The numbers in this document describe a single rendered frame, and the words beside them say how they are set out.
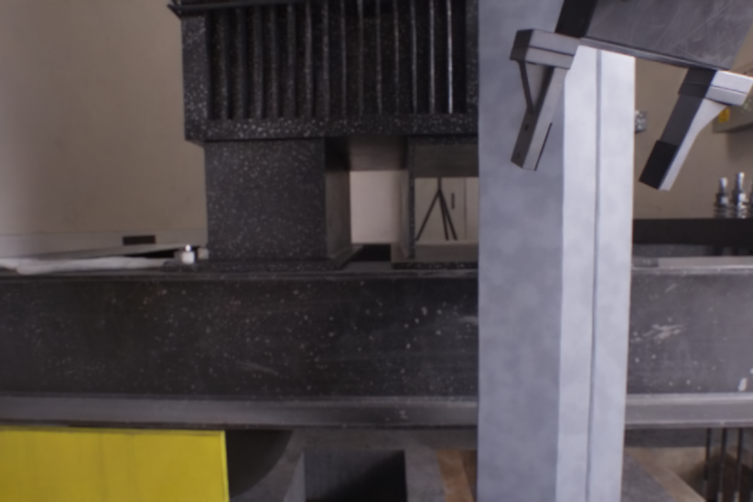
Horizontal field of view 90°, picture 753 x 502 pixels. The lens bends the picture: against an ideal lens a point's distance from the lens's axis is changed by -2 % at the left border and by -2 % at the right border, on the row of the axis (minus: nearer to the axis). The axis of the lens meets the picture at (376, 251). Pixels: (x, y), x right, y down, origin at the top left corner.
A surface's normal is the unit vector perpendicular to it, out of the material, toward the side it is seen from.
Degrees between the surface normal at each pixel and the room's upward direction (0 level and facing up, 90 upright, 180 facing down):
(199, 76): 90
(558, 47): 113
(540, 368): 90
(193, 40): 90
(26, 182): 90
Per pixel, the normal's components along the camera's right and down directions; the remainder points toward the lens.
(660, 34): 0.08, 0.46
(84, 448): -0.04, 0.07
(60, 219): 1.00, -0.01
